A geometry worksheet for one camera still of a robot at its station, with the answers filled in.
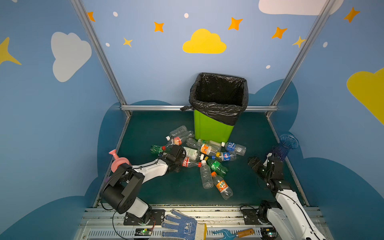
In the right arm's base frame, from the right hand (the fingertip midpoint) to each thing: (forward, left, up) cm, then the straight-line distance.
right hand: (254, 160), depth 85 cm
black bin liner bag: (+40, +20, +13) cm, 47 cm away
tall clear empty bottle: (-10, +28, -4) cm, 30 cm away
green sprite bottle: (-3, +22, -4) cm, 23 cm away
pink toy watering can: (-7, +77, +5) cm, 77 cm away
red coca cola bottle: (-1, +39, -6) cm, 40 cm away
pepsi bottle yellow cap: (+4, +15, -3) cm, 16 cm away
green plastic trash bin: (+16, +29, +8) cm, 34 cm away
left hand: (+2, +40, -5) cm, 40 cm away
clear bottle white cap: (+22, +49, -4) cm, 54 cm away
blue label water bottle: (+10, +8, -5) cm, 13 cm away
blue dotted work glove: (-34, +37, -8) cm, 51 cm away
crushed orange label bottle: (+10, +25, -4) cm, 27 cm away
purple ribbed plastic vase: (+9, -18, +7) cm, 22 cm away
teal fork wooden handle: (-36, +16, -9) cm, 41 cm away
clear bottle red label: (+14, +47, -3) cm, 49 cm away
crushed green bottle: (+7, +60, -4) cm, 60 cm away
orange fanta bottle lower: (-16, +17, -8) cm, 24 cm away
